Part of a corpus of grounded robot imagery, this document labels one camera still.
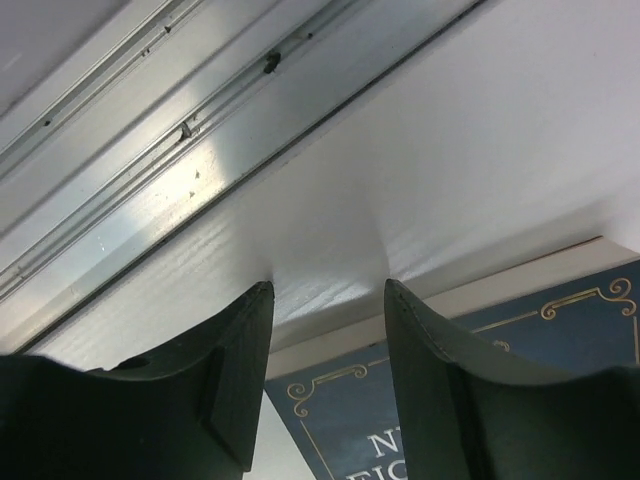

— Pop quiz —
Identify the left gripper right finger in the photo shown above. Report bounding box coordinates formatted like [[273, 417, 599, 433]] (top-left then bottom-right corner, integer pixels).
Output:
[[384, 279, 639, 479]]

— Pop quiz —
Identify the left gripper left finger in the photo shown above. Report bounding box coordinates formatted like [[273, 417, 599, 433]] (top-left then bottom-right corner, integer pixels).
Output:
[[1, 281, 274, 479]]

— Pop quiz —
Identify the dark blue book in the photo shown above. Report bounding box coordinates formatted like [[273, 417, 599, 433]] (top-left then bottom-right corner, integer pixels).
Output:
[[265, 237, 639, 479]]

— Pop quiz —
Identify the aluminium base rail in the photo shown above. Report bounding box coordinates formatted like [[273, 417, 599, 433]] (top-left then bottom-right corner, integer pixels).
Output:
[[1, 1, 472, 352]]

